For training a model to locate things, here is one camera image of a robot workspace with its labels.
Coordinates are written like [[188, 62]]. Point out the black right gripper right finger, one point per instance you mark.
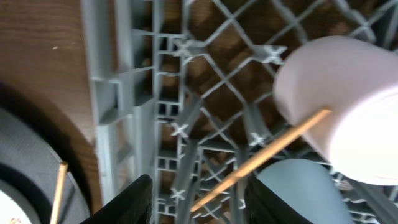
[[263, 206]]

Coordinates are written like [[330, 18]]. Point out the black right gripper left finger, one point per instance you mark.
[[132, 206]]

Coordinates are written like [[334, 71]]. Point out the light blue cup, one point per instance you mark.
[[308, 188]]

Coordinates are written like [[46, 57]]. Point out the wooden chopstick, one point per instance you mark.
[[262, 156], [62, 173]]

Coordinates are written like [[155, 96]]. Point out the pink cup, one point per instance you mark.
[[357, 82]]

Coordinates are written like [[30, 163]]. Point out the grey dishwasher rack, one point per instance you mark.
[[182, 90]]

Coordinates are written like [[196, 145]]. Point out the round black tray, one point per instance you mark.
[[28, 163]]

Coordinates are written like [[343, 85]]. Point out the grey plate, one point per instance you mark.
[[10, 212]]

